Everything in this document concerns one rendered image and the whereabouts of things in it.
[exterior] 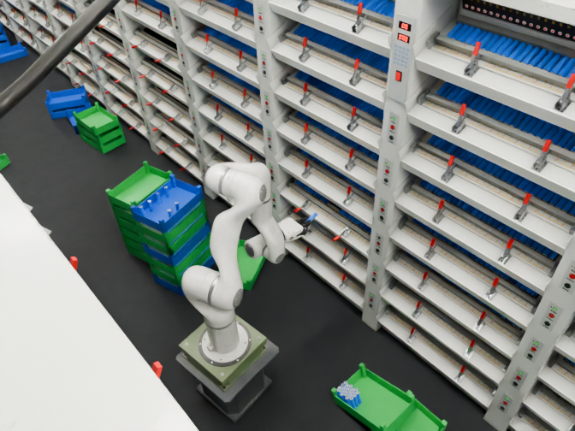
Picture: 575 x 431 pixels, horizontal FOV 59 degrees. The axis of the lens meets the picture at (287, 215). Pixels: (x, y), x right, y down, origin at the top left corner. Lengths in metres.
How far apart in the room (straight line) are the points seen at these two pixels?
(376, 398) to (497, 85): 1.43
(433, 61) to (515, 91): 0.27
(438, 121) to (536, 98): 0.33
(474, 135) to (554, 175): 0.26
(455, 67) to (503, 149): 0.28
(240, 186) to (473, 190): 0.76
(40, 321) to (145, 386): 0.15
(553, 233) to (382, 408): 1.09
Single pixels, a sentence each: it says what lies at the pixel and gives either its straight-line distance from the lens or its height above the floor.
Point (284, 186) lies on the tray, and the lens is 2.59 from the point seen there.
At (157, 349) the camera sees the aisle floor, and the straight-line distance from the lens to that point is 2.65.
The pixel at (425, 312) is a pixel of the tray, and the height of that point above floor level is 0.31.
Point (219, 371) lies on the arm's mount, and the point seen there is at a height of 0.36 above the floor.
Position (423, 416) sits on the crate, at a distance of 2.42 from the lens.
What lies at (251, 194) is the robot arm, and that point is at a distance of 1.68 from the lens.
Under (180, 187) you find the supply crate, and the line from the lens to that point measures 2.70.
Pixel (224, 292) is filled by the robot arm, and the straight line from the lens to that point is 1.78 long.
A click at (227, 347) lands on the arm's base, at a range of 2.08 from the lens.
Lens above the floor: 2.15
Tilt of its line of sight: 43 degrees down
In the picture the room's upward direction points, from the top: 3 degrees counter-clockwise
